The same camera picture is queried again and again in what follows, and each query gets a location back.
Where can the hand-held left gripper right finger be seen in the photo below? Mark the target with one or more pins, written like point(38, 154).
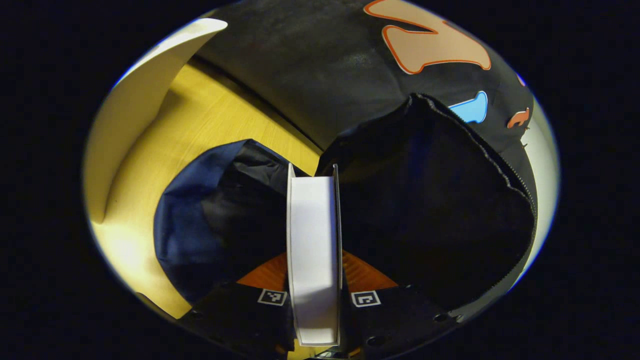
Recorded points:
point(390, 320)

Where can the blue schoolbag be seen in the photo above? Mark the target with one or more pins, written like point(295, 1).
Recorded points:
point(190, 225)

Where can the face cover book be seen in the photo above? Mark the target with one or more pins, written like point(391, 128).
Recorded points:
point(312, 250)

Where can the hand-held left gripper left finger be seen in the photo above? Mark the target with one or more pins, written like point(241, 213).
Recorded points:
point(240, 320)

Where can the white plastic bookshelf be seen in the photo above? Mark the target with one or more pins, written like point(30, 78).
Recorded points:
point(135, 115)

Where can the black backdrop cloth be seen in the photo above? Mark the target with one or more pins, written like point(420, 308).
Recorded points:
point(325, 75)

